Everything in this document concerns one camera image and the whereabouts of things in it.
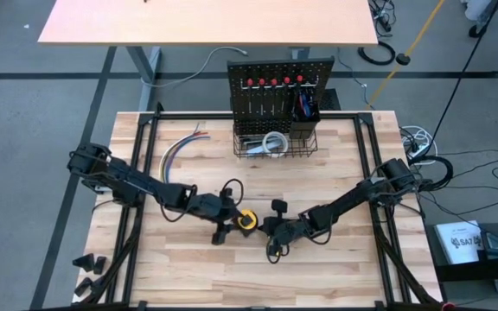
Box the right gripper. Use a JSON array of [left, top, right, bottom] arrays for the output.
[[257, 199, 315, 256]]

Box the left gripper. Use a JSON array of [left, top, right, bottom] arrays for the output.
[[188, 192, 254, 246]]

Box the black rounded object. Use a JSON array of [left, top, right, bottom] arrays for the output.
[[236, 208, 259, 238]]

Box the white tape roll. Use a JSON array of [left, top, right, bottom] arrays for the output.
[[261, 131, 290, 157]]

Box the black metal peg board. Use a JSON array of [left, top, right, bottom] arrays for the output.
[[226, 57, 335, 136]]

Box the black plastic bin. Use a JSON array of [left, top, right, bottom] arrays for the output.
[[289, 101, 322, 140]]

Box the black mesh panel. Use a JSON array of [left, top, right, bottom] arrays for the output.
[[320, 88, 342, 111]]

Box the white booklet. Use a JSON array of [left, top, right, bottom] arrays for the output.
[[434, 220, 484, 265]]

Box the black storage box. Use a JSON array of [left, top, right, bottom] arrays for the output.
[[425, 220, 498, 284]]

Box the light wooden desk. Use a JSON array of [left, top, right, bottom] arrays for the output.
[[36, 0, 380, 48]]

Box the office chair base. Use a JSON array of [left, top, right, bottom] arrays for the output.
[[460, 0, 498, 40]]

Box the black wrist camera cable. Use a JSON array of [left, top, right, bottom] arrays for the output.
[[265, 241, 289, 265], [220, 177, 246, 207]]

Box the black wire basket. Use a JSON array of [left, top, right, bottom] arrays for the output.
[[233, 127, 319, 160]]

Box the coloured wire bundle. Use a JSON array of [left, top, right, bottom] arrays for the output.
[[157, 123, 212, 182]]

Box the black aluminium table frame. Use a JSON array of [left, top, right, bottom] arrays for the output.
[[105, 101, 444, 311]]

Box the grey floor cable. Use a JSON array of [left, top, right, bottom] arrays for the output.
[[144, 46, 250, 89]]

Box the white cable coil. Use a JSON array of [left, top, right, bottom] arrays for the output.
[[399, 124, 439, 166]]

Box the black coiled cable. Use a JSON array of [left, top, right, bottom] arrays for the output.
[[357, 41, 397, 67]]

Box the black cable tangle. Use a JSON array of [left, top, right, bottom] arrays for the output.
[[368, 0, 396, 39]]

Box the long black hanging cable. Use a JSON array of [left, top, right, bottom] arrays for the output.
[[421, 0, 498, 156]]

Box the yellow hanging cable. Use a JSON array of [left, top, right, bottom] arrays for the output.
[[364, 0, 449, 111]]

